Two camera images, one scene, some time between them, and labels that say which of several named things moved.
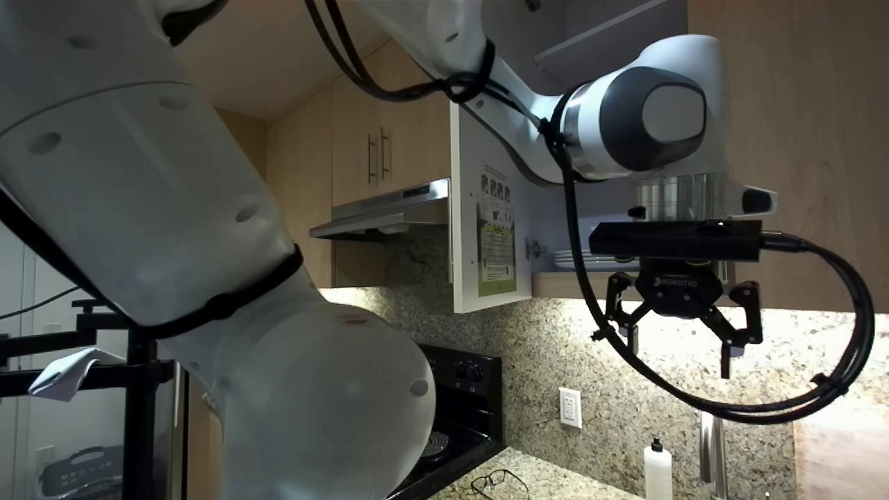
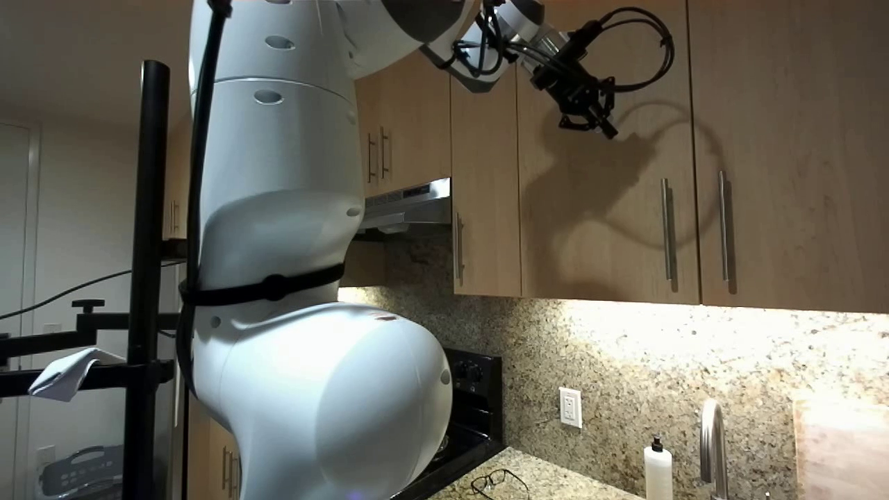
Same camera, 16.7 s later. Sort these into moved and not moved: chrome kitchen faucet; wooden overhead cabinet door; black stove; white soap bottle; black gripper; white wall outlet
Moved: black gripper; wooden overhead cabinet door
Not moved: chrome kitchen faucet; white soap bottle; black stove; white wall outlet
